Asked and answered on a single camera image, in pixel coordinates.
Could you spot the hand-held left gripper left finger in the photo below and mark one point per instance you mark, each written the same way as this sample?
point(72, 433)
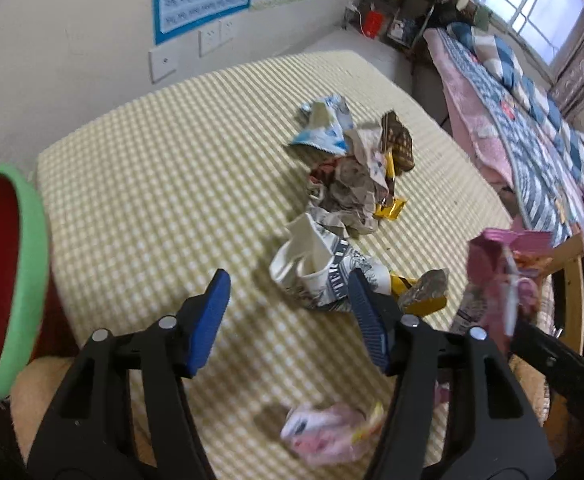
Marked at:
point(206, 320)

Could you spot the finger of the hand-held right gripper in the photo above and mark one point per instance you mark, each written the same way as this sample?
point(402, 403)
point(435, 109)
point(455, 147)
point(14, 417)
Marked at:
point(547, 357)

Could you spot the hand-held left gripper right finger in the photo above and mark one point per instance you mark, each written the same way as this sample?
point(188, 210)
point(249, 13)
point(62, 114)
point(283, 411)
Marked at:
point(367, 320)

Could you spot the yellow brown wrapper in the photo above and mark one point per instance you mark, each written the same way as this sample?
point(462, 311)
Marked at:
point(427, 292)

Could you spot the paper cup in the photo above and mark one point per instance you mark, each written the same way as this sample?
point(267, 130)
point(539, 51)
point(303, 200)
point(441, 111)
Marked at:
point(317, 270)

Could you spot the large pink snack bag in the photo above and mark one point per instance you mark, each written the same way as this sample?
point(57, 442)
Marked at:
point(497, 275)

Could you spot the white pink wrapper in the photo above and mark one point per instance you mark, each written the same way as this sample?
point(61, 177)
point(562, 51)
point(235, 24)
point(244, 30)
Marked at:
point(322, 435)

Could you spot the blue white snack bag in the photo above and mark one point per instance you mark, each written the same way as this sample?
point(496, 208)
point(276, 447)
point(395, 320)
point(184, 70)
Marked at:
point(322, 132)

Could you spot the wooden chair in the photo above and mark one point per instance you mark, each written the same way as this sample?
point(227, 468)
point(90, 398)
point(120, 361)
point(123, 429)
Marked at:
point(574, 280)

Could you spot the small gold wrapper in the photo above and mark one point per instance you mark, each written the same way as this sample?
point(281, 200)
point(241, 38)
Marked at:
point(389, 208)

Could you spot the crumpled grey paper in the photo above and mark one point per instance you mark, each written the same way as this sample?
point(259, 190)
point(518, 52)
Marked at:
point(347, 187)

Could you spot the bed with patchwork quilt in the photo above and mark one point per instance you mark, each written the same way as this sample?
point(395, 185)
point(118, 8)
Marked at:
point(537, 160)

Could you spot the pink bed sheet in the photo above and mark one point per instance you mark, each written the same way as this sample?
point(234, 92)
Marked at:
point(467, 115)

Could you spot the blue checked folded quilt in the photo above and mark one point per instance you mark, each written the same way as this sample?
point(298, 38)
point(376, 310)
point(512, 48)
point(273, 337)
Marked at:
point(492, 55)

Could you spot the red box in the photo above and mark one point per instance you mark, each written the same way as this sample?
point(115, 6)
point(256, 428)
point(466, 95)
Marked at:
point(373, 22)

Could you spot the dark clothes pile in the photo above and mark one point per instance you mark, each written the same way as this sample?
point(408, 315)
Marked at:
point(477, 12)

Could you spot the window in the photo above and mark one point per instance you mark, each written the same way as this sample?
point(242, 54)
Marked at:
point(522, 0)

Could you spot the white wall switch plate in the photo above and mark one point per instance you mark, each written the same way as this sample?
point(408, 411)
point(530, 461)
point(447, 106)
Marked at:
point(162, 64)

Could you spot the white wall socket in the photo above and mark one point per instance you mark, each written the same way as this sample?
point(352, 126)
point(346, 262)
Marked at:
point(210, 40)
point(226, 30)

